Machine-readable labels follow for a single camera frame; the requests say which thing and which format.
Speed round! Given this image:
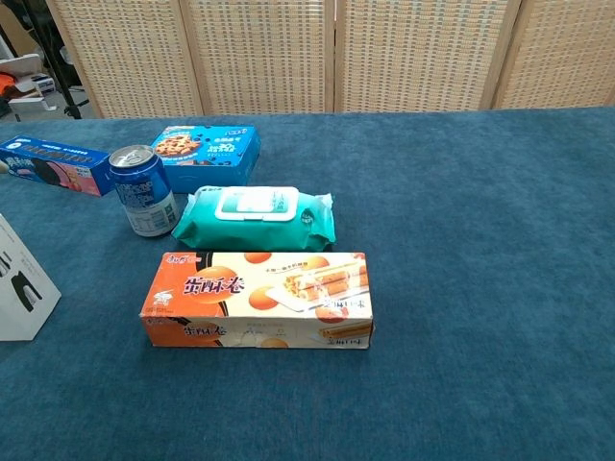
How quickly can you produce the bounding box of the woven wooden folding screen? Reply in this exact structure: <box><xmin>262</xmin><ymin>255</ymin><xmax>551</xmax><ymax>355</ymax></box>
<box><xmin>45</xmin><ymin>0</ymin><xmax>615</xmax><ymax>119</ymax></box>

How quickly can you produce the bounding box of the orange egg roll box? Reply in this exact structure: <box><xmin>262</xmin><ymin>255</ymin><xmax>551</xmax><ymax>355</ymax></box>
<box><xmin>139</xmin><ymin>251</ymin><xmax>375</xmax><ymax>351</ymax></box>

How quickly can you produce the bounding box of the blue sandwich cookie box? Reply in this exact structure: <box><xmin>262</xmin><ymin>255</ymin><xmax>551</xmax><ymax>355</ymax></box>
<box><xmin>0</xmin><ymin>133</ymin><xmax>114</xmax><ymax>198</ymax></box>

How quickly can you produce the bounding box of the white cardboard box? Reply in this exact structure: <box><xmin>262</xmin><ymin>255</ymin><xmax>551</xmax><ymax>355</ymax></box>
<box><xmin>0</xmin><ymin>213</ymin><xmax>62</xmax><ymax>342</ymax></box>

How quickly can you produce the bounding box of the blue drink can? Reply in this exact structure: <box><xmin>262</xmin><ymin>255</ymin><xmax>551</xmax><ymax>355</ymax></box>
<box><xmin>108</xmin><ymin>144</ymin><xmax>181</xmax><ymax>238</ymax></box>

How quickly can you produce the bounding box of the green wet wipes pack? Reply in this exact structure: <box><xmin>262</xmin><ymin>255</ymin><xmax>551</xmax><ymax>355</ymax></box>
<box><xmin>171</xmin><ymin>185</ymin><xmax>336</xmax><ymax>253</ymax></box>

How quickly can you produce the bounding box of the blue chocolate chip cookie box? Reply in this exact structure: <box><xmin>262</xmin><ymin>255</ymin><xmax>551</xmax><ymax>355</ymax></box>
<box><xmin>150</xmin><ymin>125</ymin><xmax>262</xmax><ymax>195</ymax></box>

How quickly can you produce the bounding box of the blue tablecloth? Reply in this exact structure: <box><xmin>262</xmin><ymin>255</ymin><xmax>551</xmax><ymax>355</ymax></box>
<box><xmin>0</xmin><ymin>106</ymin><xmax>615</xmax><ymax>461</ymax></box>

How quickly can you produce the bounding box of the black tripod stand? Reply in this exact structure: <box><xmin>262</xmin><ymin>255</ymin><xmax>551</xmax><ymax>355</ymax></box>
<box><xmin>18</xmin><ymin>0</ymin><xmax>90</xmax><ymax>120</ymax></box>

